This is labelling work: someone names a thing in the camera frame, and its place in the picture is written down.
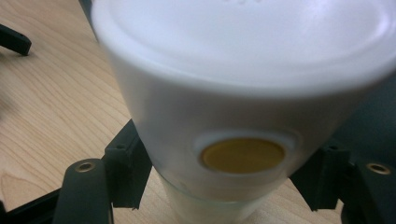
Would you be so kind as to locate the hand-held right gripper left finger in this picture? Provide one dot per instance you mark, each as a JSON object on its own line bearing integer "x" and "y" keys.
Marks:
{"x": 127, "y": 168}

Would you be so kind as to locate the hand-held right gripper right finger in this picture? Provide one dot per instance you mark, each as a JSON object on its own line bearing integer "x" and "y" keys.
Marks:
{"x": 323, "y": 180}

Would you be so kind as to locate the black metal two-tier rack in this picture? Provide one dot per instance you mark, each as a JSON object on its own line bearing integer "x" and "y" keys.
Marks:
{"x": 373, "y": 118}

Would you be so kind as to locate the glass jar with white lid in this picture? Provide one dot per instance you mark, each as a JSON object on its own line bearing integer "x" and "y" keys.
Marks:
{"x": 236, "y": 77}

